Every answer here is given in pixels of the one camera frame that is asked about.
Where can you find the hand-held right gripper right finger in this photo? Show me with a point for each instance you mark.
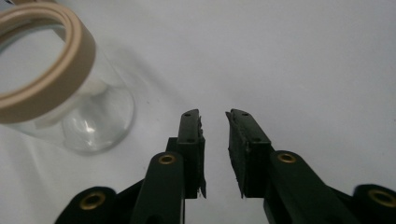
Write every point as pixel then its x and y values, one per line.
pixel 249 155

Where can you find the clear glass jar beige rim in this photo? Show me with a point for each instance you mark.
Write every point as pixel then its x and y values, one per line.
pixel 59 81

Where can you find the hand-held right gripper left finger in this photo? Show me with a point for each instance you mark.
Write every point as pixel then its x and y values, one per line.
pixel 190 149

